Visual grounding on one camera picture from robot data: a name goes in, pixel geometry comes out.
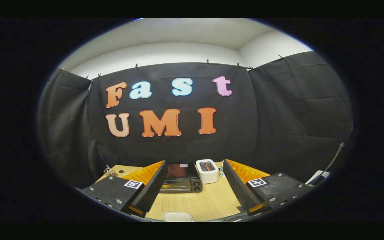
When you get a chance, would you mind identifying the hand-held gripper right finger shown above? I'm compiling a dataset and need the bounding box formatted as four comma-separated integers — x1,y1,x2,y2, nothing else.
223,159,313,216

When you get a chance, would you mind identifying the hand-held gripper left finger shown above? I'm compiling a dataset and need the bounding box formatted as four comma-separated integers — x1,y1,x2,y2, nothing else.
82,160,168,218

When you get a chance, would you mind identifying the black toaster oven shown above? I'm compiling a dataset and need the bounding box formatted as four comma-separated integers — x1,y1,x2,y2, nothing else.
160,163,203,194

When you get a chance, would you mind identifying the white bread toaster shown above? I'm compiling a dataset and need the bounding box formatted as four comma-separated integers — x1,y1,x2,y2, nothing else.
196,159,219,184

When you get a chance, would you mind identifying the white plate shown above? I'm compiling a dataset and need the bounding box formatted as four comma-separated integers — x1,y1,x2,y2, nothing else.
162,212,194,222

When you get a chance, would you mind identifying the black backdrop cloth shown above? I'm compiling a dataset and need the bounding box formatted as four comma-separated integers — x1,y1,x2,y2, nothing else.
37,51,354,189

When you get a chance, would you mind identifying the white flat object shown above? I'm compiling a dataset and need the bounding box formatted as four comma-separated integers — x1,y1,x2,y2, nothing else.
305,170,331,185

